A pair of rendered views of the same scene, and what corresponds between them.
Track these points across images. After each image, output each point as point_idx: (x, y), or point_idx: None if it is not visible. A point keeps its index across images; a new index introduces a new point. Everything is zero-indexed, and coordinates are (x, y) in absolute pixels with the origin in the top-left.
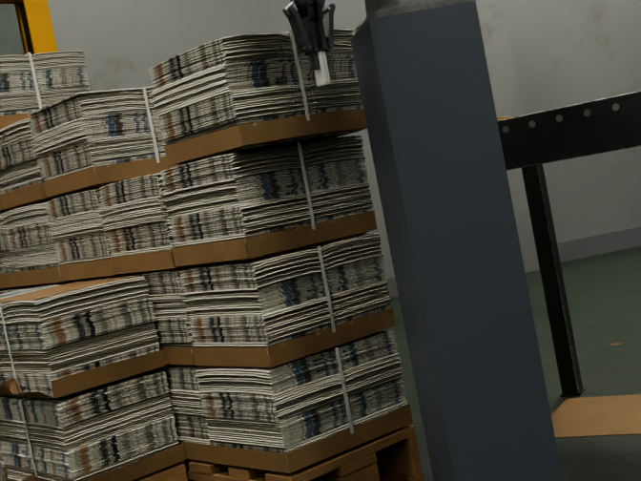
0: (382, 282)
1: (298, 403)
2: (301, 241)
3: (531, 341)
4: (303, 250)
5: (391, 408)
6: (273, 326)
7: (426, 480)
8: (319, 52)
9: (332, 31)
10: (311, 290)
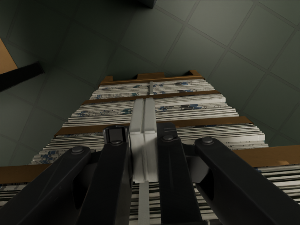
0: (81, 110)
1: (192, 86)
2: (172, 122)
3: None
4: (170, 119)
5: (114, 85)
6: (214, 96)
7: (102, 79)
8: (155, 138)
9: (30, 189)
10: (167, 108)
